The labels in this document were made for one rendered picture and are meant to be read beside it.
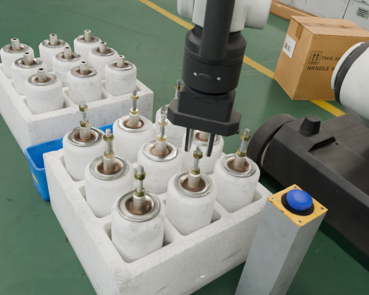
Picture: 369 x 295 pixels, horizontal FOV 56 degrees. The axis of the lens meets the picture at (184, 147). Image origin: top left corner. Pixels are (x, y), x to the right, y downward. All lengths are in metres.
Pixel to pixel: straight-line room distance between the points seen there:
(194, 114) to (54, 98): 0.54
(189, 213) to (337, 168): 0.43
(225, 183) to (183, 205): 0.11
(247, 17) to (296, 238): 0.34
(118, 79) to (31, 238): 0.50
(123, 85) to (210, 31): 0.67
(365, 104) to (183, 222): 0.40
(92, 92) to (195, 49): 0.60
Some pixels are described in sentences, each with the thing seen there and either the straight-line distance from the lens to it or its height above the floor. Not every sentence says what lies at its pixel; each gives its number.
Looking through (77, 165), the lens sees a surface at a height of 0.21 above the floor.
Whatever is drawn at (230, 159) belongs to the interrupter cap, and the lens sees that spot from 0.75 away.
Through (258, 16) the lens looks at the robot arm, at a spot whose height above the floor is 0.58.
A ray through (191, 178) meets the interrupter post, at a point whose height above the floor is 0.27.
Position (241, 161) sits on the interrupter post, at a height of 0.27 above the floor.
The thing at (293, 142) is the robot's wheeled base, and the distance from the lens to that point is 0.98.
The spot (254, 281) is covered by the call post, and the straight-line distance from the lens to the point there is 0.72.
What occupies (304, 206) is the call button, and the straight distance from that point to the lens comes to 0.58.
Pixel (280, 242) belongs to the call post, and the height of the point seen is 0.26.
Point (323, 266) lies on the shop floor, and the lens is 0.97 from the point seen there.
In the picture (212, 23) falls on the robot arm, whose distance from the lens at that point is 0.45.
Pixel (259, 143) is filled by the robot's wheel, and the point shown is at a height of 0.14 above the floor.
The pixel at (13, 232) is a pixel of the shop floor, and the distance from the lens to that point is 0.96.
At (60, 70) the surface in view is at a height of 0.23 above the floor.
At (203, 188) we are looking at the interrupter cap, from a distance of 0.67.
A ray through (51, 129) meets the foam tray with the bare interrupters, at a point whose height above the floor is 0.14.
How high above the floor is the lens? 0.70
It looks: 36 degrees down
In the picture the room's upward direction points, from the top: 8 degrees clockwise
